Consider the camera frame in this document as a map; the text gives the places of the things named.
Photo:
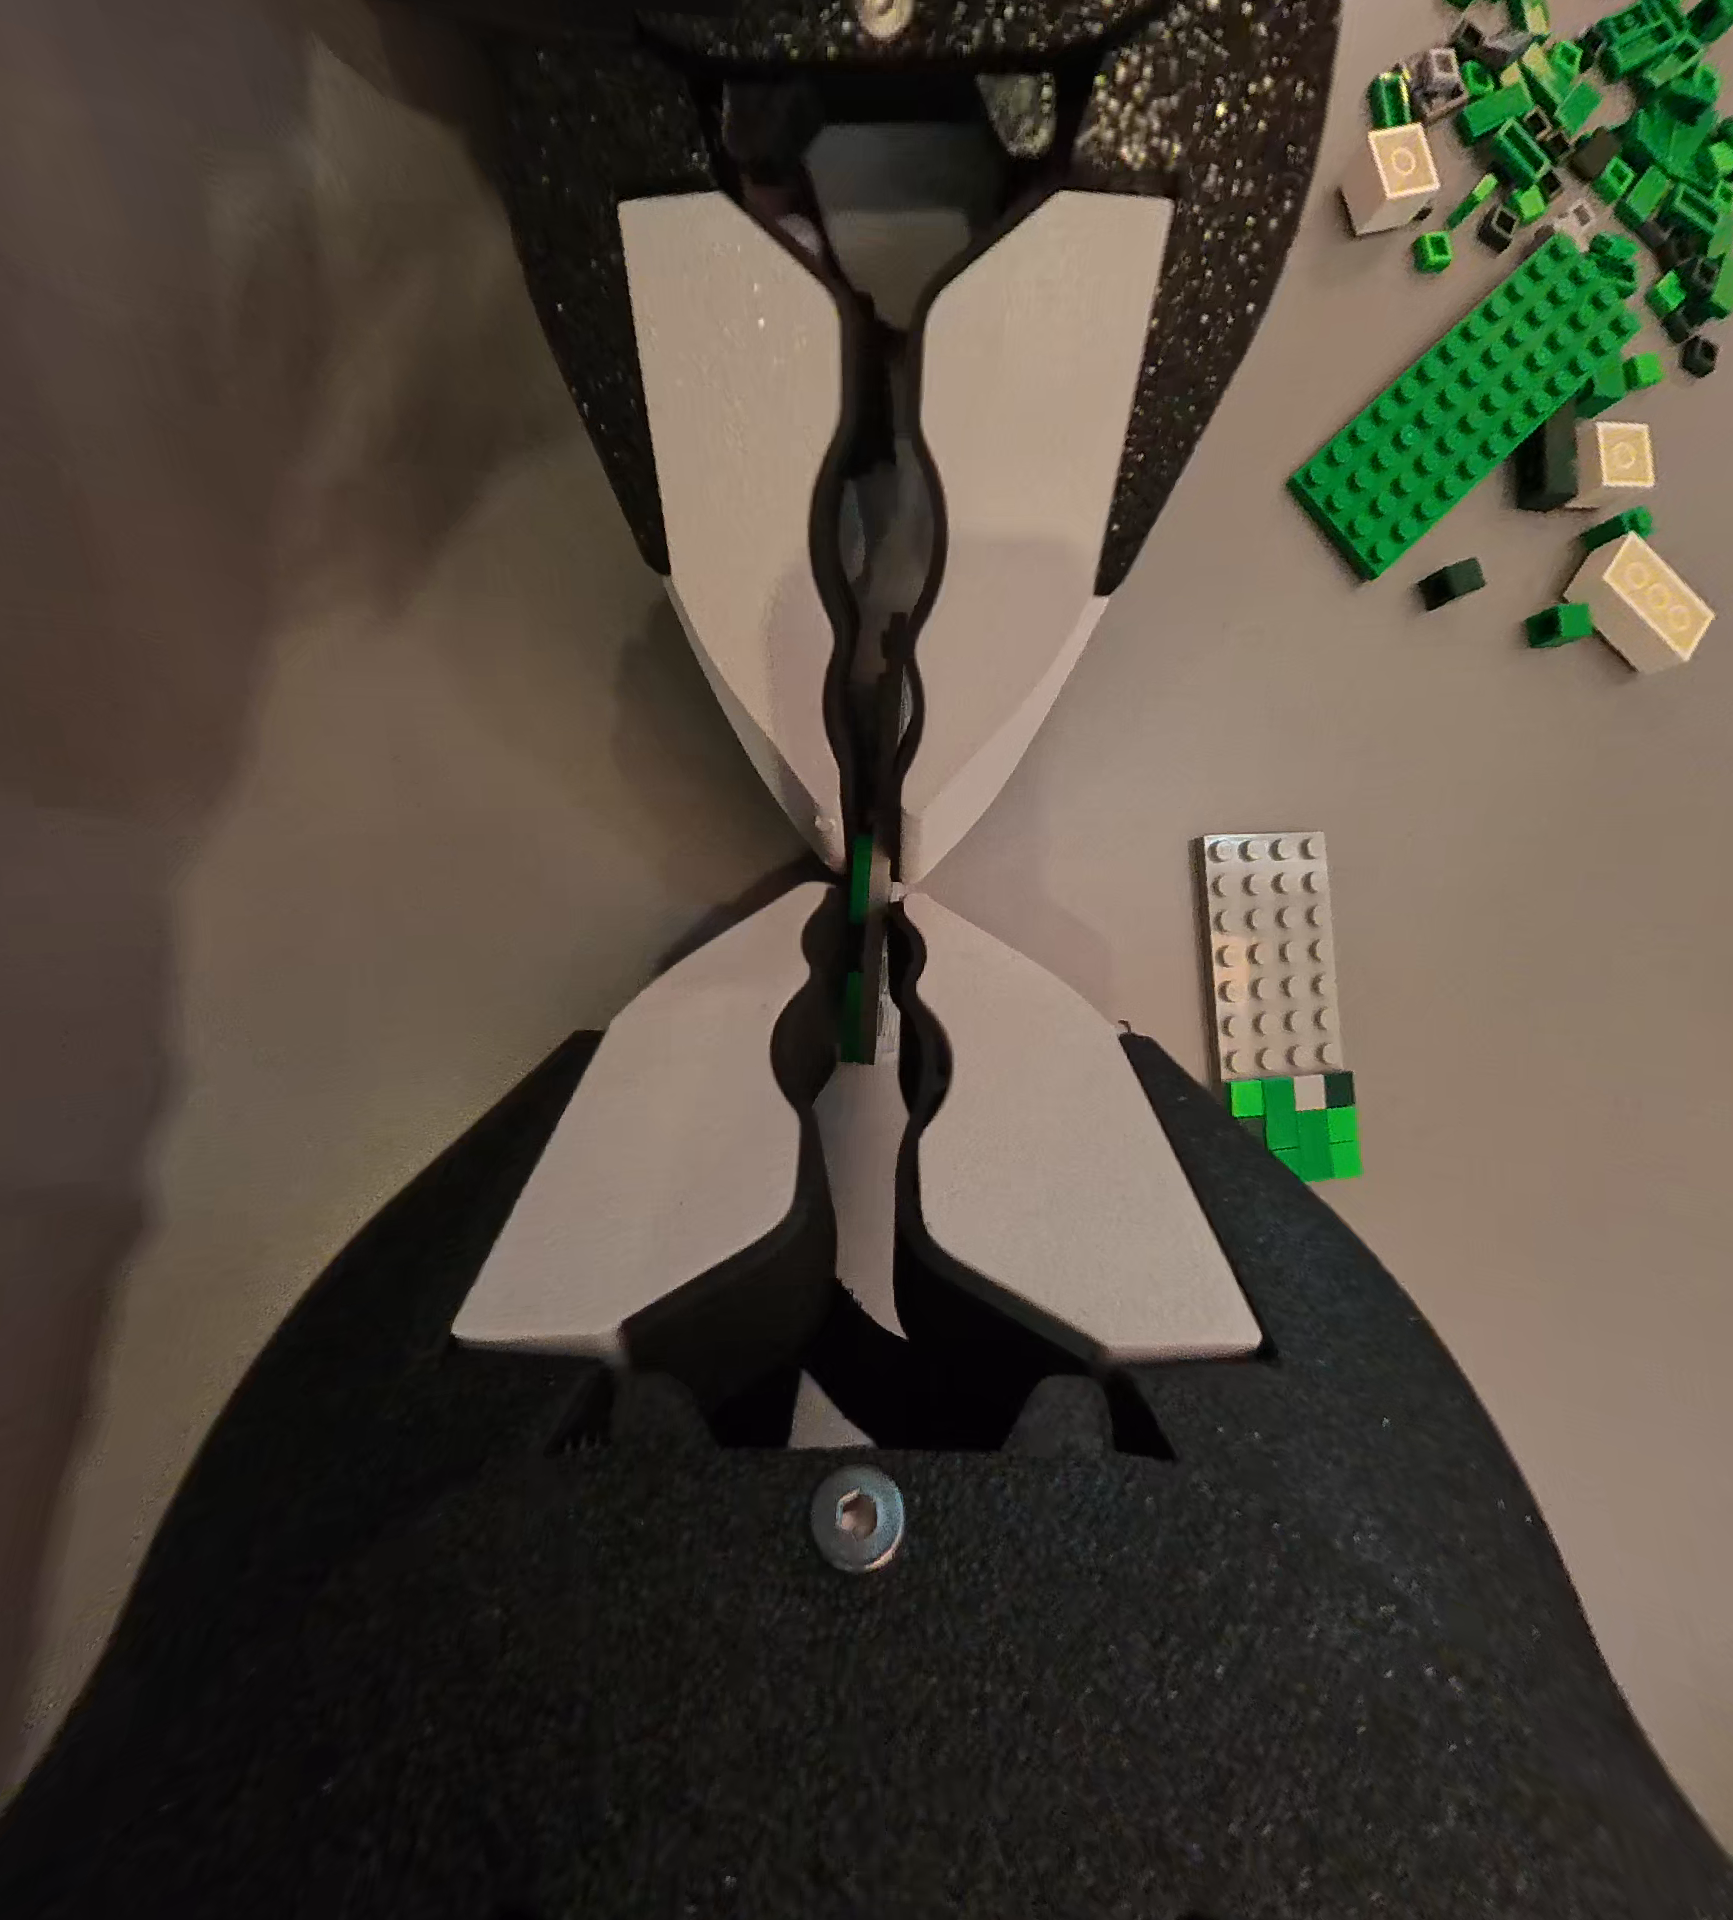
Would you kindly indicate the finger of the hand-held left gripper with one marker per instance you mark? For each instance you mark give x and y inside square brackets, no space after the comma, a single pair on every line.
[730,450]
[1047,450]

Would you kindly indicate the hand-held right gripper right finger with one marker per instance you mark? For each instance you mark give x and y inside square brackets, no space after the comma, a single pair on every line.
[1076,1185]

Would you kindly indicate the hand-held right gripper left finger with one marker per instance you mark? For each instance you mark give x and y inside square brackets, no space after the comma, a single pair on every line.
[640,1171]

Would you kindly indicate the grey plate with green tiles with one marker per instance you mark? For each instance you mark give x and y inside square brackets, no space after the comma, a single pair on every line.
[858,1035]

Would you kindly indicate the grey plate green white tiles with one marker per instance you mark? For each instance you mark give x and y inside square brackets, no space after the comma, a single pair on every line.
[1279,960]

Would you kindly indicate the square cream brick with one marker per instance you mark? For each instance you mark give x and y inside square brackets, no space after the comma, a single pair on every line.
[1392,173]
[1615,459]

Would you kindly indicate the large green studded plate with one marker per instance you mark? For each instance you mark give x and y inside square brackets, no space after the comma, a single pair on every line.
[1465,404]

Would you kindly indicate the tall dark green brick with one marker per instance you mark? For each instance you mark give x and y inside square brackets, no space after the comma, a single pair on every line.
[1550,464]

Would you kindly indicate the pile of green bricks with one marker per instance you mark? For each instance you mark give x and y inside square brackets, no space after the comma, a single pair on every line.
[1632,120]

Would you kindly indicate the small dark green brick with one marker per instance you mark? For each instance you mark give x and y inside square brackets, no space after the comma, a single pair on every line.
[1452,584]

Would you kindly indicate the long cream brick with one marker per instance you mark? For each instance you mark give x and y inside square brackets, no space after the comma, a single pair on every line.
[1646,600]

